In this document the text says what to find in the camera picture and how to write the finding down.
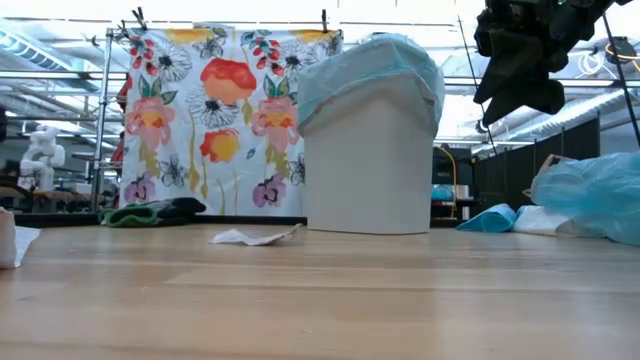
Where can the white plastic trash bin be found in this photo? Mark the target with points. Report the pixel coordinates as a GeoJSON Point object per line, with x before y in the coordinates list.
{"type": "Point", "coordinates": [367, 175]}

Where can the blue bin liner bag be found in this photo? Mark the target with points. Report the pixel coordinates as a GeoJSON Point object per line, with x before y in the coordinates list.
{"type": "Point", "coordinates": [370, 55]}

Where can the blue trash bag roll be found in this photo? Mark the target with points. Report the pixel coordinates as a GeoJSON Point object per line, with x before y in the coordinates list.
{"type": "Point", "coordinates": [490, 220]}

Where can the crumpled translucent blue bag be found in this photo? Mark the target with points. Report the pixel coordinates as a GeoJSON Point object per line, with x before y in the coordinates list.
{"type": "Point", "coordinates": [600, 195]}

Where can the long white paper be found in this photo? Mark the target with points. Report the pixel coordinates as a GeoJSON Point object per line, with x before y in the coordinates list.
{"type": "Point", "coordinates": [10, 240]}

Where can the black stand leg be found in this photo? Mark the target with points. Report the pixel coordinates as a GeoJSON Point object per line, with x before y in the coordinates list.
{"type": "Point", "coordinates": [625, 85]}

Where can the black cabinet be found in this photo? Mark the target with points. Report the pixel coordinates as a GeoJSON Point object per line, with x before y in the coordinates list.
{"type": "Point", "coordinates": [447, 170]}

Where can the black aluminium rig frame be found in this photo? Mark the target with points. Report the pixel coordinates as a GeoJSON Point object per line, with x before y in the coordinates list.
{"type": "Point", "coordinates": [250, 220]}

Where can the floral print curtain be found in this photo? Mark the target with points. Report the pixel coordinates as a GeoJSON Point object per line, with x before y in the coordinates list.
{"type": "Point", "coordinates": [165, 165]}

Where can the white folded plastic bag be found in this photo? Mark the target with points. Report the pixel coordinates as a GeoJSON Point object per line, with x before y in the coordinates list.
{"type": "Point", "coordinates": [540, 220]}

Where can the white humanoid robot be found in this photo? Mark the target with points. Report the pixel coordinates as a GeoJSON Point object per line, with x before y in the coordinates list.
{"type": "Point", "coordinates": [42, 155]}

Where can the brown cardboard piece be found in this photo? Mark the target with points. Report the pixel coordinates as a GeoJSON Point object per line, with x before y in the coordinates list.
{"type": "Point", "coordinates": [550, 161]}

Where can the thin black pole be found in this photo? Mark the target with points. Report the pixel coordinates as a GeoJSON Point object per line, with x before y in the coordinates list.
{"type": "Point", "coordinates": [467, 55]}

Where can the blue bag in background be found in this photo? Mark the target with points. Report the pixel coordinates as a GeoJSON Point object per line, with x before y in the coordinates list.
{"type": "Point", "coordinates": [442, 193]}

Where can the black glove green cuff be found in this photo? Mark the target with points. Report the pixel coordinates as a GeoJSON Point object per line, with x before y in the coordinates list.
{"type": "Point", "coordinates": [150, 212]}

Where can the black round ceiling device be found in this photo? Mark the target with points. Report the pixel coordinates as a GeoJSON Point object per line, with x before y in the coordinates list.
{"type": "Point", "coordinates": [620, 50]}

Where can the white tissue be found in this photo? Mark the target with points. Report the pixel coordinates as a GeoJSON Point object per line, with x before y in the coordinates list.
{"type": "Point", "coordinates": [250, 237]}

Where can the black curtain clip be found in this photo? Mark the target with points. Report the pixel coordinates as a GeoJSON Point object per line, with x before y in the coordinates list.
{"type": "Point", "coordinates": [140, 19]}
{"type": "Point", "coordinates": [325, 21]}

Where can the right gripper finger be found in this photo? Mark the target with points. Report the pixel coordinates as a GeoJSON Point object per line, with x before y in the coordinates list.
{"type": "Point", "coordinates": [540, 97]}
{"type": "Point", "coordinates": [505, 65]}

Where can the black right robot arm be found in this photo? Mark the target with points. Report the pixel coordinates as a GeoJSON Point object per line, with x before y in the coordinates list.
{"type": "Point", "coordinates": [585, 20]}

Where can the black partition wall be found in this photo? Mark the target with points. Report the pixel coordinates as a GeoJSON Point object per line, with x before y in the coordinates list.
{"type": "Point", "coordinates": [510, 180]}

